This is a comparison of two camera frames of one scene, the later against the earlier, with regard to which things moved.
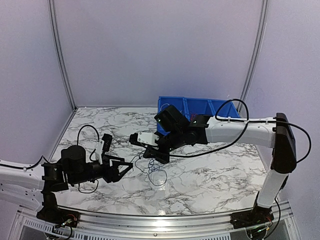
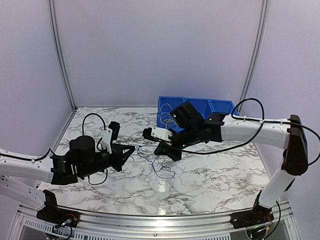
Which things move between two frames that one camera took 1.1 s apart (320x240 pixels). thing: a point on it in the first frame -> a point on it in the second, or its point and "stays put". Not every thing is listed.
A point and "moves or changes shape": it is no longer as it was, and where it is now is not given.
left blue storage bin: x=179 y=102 stays put
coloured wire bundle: x=148 y=166 moves or changes shape
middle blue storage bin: x=197 y=106 stays put
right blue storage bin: x=227 y=109 stays put
